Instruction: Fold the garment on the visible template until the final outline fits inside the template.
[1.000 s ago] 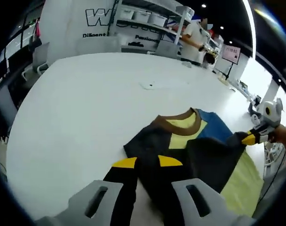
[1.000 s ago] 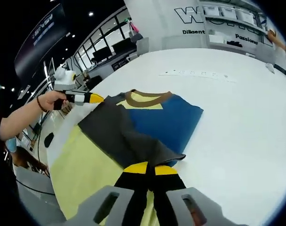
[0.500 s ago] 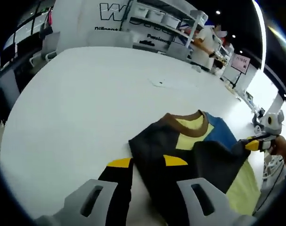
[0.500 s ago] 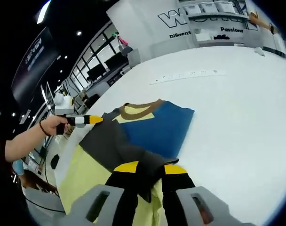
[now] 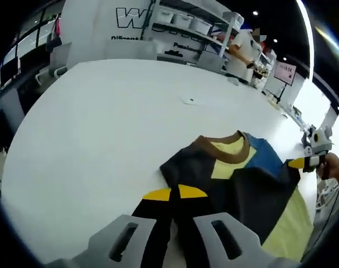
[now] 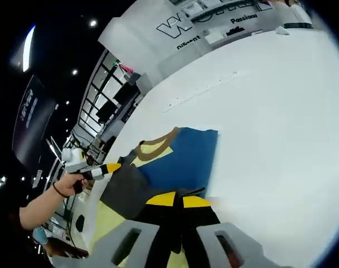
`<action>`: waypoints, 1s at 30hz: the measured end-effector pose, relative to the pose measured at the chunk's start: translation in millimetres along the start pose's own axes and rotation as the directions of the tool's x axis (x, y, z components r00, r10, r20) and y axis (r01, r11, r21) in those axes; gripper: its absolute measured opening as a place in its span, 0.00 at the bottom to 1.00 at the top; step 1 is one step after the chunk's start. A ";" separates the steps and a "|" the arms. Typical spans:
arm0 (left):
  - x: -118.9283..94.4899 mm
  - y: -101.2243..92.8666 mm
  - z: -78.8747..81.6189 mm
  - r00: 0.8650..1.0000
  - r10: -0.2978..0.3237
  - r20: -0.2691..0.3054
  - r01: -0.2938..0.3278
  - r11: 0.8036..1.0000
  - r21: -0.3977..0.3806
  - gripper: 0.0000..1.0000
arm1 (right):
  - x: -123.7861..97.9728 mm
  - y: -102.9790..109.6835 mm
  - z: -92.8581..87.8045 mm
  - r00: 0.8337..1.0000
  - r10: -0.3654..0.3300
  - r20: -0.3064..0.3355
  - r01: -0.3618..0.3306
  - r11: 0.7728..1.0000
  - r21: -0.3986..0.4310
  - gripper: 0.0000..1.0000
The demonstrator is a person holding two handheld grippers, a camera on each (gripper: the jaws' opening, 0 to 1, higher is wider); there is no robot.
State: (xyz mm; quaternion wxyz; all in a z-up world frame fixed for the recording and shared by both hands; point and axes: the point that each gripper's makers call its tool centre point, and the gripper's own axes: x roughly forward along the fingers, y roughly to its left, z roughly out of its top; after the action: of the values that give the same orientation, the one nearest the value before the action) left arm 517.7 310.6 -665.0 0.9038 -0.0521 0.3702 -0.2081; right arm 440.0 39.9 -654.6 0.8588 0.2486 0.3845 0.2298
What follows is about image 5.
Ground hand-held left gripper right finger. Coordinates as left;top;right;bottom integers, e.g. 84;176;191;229
177;185;263;262

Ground sign on stand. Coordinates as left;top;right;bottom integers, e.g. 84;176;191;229
273;60;297;104

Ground black objects on shelf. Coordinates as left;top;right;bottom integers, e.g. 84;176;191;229
163;49;185;58

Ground white storage shelf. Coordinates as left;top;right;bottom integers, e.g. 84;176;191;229
255;47;278;94

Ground black cable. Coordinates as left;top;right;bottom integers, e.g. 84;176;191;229
314;183;339;224

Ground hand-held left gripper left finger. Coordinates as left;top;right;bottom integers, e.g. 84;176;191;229
88;188;176;265

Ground grey metal shelf rack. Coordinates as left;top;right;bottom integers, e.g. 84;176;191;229
150;0;245;72

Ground long ceiling light strip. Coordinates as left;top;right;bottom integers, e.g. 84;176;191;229
294;0;316;82

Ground pink and black bag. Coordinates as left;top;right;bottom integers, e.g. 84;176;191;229
45;15;63;53

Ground white storage bin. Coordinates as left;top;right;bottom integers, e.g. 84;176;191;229
157;10;175;23
190;18;214;35
172;13;195;28

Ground grey office chair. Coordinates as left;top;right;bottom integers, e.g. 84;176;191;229
37;42;73;84
198;51;229;70

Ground yellow blue brown garment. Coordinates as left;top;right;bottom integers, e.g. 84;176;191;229
159;129;314;255

